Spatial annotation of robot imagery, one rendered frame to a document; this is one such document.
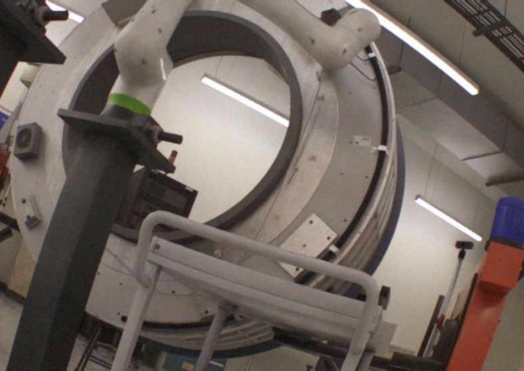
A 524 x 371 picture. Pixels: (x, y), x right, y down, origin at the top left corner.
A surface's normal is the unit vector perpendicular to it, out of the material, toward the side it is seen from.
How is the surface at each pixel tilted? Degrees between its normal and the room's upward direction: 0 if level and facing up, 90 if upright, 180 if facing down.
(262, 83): 90
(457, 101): 90
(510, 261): 90
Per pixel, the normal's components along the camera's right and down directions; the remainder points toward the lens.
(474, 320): -0.19, -0.36
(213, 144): 0.44, -0.11
